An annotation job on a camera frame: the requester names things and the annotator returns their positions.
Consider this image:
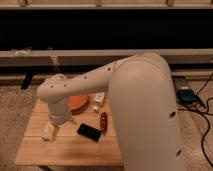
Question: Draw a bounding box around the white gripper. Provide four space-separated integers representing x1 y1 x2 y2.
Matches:
48 99 77 126

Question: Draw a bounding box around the orange ceramic bowl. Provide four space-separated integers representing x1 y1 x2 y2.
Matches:
68 95 89 111

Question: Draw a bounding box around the white remote control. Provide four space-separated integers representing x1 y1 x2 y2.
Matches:
92 92 105 112

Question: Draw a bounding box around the black rectangular box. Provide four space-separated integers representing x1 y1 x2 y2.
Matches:
77 123 101 141

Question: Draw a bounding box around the long wooden bench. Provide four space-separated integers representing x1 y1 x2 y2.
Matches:
0 49 213 67

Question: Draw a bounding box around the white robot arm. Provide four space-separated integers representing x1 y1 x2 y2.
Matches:
37 53 186 171

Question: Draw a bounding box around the white folded cloth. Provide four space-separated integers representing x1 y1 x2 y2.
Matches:
42 122 59 141

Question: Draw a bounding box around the wooden table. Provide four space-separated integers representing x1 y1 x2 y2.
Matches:
15 100 123 166

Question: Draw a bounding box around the black cable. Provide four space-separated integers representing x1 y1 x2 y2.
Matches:
177 71 213 168

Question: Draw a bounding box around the blue power adapter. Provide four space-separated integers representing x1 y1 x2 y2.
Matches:
176 89 197 104

